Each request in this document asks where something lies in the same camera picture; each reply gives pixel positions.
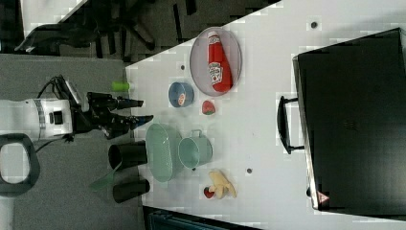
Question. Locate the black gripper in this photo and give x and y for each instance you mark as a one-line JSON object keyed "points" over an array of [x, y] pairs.
{"points": [[99, 116]]}

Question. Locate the black oven door handle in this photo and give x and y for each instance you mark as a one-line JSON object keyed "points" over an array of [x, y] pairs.
{"points": [[283, 125]]}

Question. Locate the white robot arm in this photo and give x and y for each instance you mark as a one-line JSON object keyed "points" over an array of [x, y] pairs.
{"points": [[52, 119]]}

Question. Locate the green marker cap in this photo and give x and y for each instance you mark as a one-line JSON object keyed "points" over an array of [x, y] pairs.
{"points": [[120, 86]]}

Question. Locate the black cylinder upper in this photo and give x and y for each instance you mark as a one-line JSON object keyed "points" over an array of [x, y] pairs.
{"points": [[128, 155]]}

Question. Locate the black cylinder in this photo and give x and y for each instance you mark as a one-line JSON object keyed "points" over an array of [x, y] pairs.
{"points": [[127, 191], [128, 155]]}

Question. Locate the green perforated basket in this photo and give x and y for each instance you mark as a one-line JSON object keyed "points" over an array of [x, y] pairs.
{"points": [[162, 143]]}

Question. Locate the blue bowl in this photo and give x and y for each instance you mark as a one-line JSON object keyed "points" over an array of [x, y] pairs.
{"points": [[178, 88]]}

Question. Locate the orange slice toy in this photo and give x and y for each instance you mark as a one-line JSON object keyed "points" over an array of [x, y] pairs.
{"points": [[181, 99]]}

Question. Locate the green transparent sheet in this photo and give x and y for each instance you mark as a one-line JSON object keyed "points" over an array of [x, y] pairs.
{"points": [[103, 181]]}

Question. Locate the black cylinder lower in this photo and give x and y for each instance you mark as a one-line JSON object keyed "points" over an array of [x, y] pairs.
{"points": [[127, 191]]}

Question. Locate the green mug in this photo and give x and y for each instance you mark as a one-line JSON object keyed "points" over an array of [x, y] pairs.
{"points": [[195, 150]]}

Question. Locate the pink strawberry toy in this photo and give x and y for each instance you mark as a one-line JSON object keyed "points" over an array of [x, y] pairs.
{"points": [[208, 108]]}

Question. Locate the black office chair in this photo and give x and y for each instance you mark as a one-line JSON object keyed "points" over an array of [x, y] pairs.
{"points": [[78, 23]]}

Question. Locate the grey round plate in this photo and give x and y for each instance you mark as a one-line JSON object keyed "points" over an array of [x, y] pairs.
{"points": [[199, 59]]}

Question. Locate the red ketchup bottle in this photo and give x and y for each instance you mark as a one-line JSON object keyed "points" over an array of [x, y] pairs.
{"points": [[218, 64]]}

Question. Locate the red strawberry toy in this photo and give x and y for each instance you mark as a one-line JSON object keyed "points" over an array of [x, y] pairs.
{"points": [[207, 193]]}

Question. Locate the peeled banana toy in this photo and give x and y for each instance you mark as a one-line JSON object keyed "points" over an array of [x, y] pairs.
{"points": [[221, 185]]}

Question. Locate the black loop frame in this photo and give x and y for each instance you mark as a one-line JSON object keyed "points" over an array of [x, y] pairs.
{"points": [[8, 189]]}

